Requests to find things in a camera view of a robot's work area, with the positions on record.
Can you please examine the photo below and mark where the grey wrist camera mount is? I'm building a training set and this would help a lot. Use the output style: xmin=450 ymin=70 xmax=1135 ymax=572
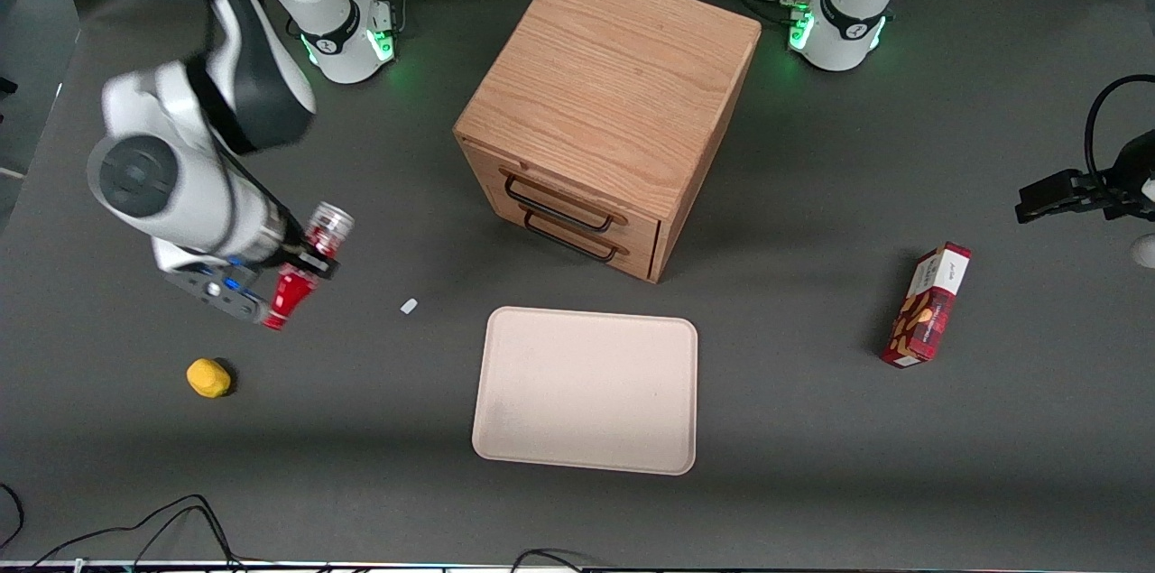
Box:
xmin=162 ymin=264 xmax=269 ymax=324

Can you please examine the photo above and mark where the white rectangular tray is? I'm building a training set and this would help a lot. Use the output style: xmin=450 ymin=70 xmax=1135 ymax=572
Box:
xmin=472 ymin=306 xmax=700 ymax=476

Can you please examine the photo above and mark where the wooden drawer cabinet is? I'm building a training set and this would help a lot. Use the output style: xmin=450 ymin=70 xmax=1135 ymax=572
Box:
xmin=453 ymin=0 xmax=762 ymax=285

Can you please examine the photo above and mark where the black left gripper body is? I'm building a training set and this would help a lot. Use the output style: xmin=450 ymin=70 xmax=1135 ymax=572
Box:
xmin=1096 ymin=129 xmax=1155 ymax=222

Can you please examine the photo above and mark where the wooden drawer front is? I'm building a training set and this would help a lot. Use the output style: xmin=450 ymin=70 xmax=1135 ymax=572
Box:
xmin=496 ymin=162 xmax=663 ymax=251
xmin=516 ymin=208 xmax=660 ymax=282

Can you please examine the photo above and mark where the yellow lemon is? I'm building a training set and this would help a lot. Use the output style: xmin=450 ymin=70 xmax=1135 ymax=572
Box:
xmin=186 ymin=358 xmax=233 ymax=399

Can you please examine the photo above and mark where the long black looped floor cable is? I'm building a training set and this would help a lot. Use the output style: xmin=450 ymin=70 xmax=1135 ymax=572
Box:
xmin=27 ymin=494 xmax=249 ymax=570

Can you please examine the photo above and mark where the short black edge cable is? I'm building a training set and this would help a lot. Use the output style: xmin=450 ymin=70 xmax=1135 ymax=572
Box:
xmin=0 ymin=483 xmax=25 ymax=551

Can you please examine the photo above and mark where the black curved bottom cable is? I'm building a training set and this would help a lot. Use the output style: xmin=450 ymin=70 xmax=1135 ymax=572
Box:
xmin=510 ymin=548 xmax=587 ymax=573

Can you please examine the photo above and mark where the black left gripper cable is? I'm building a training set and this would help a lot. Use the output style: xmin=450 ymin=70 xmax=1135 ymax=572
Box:
xmin=1086 ymin=74 xmax=1155 ymax=186

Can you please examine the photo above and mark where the red snack box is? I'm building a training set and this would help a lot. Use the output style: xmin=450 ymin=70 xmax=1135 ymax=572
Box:
xmin=881 ymin=242 xmax=973 ymax=369

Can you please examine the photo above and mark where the black metal drawer handle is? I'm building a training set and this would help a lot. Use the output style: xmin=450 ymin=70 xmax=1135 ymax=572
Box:
xmin=523 ymin=210 xmax=620 ymax=263
xmin=504 ymin=173 xmax=616 ymax=234

